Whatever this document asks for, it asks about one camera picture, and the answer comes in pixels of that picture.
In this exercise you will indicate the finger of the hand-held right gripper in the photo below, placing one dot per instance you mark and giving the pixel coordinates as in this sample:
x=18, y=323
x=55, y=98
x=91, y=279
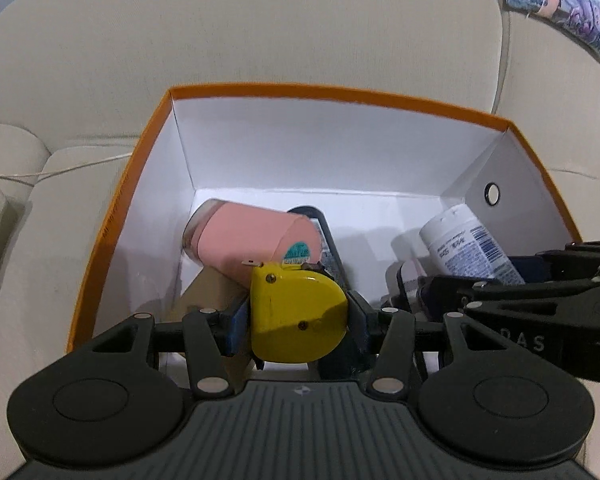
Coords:
x=570, y=260
x=505, y=292

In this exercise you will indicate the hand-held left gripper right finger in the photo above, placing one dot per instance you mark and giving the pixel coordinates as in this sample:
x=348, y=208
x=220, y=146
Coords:
x=358, y=322

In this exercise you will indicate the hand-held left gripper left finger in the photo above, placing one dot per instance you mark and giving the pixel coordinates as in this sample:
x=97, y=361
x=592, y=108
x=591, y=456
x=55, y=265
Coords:
x=238, y=322

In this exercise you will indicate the gold cardboard box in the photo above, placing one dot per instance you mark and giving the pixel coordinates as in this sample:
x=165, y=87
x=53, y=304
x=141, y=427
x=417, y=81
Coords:
x=205, y=292

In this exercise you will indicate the yellow tape measure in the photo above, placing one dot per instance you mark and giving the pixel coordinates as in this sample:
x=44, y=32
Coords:
x=295, y=315

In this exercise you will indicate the white cream tube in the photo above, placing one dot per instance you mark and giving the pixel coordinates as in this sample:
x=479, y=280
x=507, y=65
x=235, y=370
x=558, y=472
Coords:
x=460, y=240

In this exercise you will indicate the pink bottle rose gold cap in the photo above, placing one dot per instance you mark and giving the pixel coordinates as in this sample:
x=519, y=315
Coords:
x=250, y=240

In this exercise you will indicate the black case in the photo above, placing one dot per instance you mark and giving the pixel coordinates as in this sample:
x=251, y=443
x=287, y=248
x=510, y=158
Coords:
x=325, y=232

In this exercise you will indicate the orange cardboard box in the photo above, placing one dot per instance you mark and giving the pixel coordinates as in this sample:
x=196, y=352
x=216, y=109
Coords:
x=330, y=160

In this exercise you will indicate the printed cushion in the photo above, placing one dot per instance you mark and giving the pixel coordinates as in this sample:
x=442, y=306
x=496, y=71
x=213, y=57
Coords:
x=570, y=5

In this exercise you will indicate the beige sofa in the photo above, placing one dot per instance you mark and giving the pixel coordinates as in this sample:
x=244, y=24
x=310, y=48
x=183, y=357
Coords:
x=280, y=35

